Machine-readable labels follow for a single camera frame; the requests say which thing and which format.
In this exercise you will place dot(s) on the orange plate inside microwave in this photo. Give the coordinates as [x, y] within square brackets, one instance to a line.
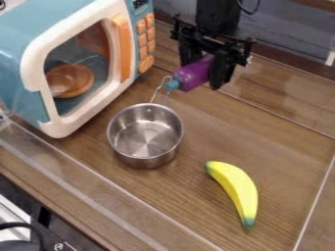
[69, 80]

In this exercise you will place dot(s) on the yellow toy banana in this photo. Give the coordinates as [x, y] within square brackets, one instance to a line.
[238, 184]

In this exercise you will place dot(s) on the clear acrylic barrier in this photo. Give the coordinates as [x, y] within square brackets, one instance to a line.
[112, 217]

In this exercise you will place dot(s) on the purple toy eggplant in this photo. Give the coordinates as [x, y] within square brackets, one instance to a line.
[192, 75]

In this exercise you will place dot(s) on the blue toy microwave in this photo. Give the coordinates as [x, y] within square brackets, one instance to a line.
[104, 34]

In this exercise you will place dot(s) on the silver pot with handle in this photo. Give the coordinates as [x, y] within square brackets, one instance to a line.
[144, 133]

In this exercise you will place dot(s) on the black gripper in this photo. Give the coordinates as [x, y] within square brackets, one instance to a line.
[209, 32]

